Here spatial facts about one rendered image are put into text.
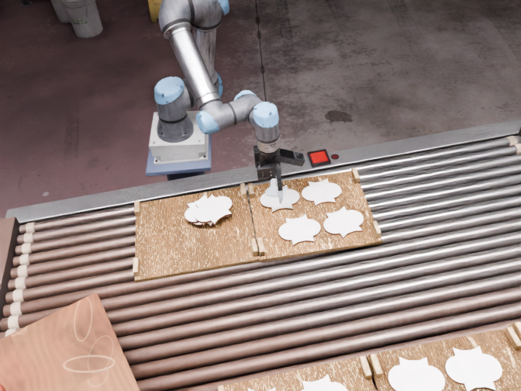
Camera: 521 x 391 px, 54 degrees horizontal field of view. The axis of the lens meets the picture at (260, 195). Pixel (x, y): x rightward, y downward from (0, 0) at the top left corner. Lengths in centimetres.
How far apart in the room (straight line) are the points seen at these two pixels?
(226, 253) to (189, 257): 12
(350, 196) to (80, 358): 103
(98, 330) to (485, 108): 316
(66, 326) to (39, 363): 11
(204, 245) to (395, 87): 266
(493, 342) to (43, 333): 124
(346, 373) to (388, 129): 245
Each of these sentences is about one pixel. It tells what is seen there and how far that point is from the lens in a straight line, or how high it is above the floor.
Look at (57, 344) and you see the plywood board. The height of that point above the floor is 104.
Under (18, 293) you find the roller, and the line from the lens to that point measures 187.
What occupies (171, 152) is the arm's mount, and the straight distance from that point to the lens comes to 214.
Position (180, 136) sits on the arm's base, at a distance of 210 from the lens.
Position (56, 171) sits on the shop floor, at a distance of 376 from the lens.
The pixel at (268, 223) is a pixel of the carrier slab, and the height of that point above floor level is 94.
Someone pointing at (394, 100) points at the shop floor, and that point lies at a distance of 396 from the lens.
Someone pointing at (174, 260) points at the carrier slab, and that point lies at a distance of 174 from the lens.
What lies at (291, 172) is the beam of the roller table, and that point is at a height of 91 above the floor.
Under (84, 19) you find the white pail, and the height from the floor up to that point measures 18.
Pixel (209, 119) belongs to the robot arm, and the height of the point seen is 133.
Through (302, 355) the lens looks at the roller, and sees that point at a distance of 153.
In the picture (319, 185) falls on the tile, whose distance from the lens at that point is 189.
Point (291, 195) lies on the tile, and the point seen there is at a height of 95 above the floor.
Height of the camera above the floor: 228
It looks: 46 degrees down
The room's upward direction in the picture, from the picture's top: 6 degrees counter-clockwise
